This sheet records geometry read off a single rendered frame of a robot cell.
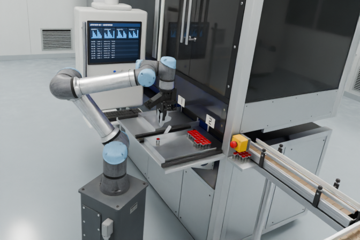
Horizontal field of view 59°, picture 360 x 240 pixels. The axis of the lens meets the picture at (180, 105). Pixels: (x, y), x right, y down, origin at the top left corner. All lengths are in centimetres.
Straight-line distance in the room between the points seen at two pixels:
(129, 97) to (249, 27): 126
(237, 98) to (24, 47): 567
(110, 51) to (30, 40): 464
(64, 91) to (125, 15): 106
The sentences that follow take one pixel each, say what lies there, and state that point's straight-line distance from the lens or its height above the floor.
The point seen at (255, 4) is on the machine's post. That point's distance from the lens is 165.
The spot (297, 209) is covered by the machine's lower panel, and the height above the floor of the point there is 19.
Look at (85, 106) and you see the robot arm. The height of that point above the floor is 118.
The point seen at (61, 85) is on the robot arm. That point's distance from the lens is 149.
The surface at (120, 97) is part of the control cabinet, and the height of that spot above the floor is 89.
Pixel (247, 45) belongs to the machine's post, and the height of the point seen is 153.
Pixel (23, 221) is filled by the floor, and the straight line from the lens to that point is 282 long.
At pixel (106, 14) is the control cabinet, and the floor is 152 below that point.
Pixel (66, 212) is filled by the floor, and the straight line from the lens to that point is 283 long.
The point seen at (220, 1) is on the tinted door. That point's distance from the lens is 185.
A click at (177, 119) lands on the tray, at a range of 225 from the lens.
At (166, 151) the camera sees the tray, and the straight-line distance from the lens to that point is 186.
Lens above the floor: 183
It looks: 22 degrees down
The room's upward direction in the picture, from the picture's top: 6 degrees clockwise
